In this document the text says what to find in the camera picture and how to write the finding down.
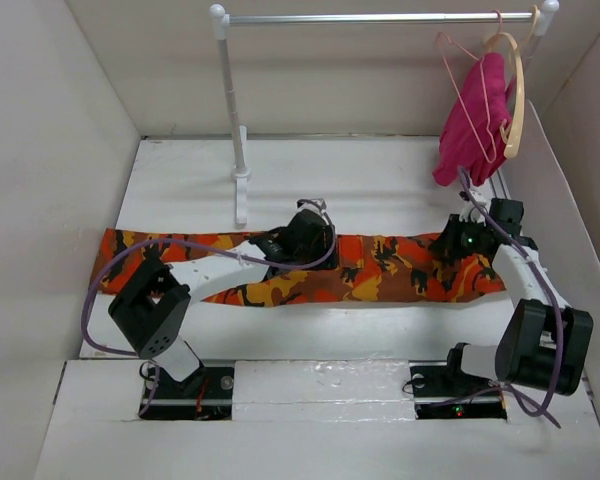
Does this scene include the aluminium side rail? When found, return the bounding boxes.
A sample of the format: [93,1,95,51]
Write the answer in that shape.
[489,170,510,199]

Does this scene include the magenta hanging garment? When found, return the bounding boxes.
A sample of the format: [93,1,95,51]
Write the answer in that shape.
[432,51,517,189]

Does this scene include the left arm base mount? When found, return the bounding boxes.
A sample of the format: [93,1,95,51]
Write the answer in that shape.
[138,362,235,421]

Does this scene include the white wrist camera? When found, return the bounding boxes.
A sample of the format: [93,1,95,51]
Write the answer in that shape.
[297,198,327,215]
[459,188,490,223]

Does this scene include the beige plastic hanger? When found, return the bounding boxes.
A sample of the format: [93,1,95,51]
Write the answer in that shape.
[480,1,556,165]

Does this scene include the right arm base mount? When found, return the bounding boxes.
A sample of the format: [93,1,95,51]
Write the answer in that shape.
[402,361,507,421]

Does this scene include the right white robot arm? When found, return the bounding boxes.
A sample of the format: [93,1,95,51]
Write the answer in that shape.
[430,193,593,396]

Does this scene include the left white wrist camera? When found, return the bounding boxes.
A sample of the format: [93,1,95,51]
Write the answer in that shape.
[297,198,327,215]

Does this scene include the white and silver clothes rack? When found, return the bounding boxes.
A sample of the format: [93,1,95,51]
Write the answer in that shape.
[209,0,562,230]

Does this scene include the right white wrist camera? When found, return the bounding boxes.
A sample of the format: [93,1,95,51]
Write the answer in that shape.
[459,188,490,223]

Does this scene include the pink wire hanger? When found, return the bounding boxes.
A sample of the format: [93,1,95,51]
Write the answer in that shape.
[433,9,511,164]

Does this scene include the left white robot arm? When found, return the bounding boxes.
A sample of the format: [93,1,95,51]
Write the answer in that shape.
[108,203,336,397]

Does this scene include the orange camouflage trousers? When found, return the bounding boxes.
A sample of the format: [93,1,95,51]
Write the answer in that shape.
[90,229,506,307]

